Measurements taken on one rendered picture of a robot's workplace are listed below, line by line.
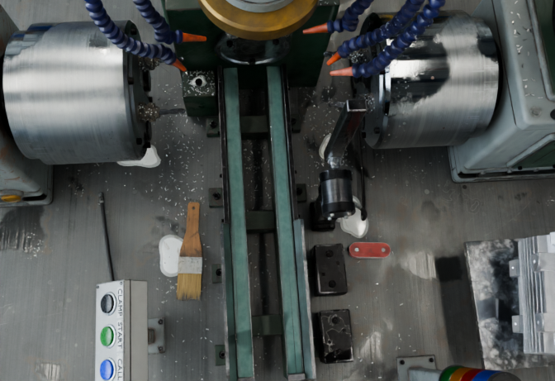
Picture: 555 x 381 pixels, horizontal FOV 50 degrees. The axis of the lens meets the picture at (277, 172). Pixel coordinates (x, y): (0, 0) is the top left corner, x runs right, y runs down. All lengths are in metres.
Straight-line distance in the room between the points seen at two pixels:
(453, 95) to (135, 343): 0.66
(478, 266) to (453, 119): 0.31
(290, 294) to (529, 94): 0.55
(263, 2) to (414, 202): 0.67
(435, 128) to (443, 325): 0.44
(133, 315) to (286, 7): 0.52
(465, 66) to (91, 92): 0.61
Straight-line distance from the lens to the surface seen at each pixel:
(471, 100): 1.06
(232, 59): 1.20
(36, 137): 1.04
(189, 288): 1.24
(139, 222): 1.28
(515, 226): 1.39
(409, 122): 1.04
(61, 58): 1.02
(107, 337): 0.99
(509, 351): 1.23
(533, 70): 1.09
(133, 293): 0.98
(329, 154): 1.05
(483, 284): 1.22
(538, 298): 1.12
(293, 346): 1.13
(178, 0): 1.06
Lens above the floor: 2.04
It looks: 74 degrees down
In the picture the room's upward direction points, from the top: 12 degrees clockwise
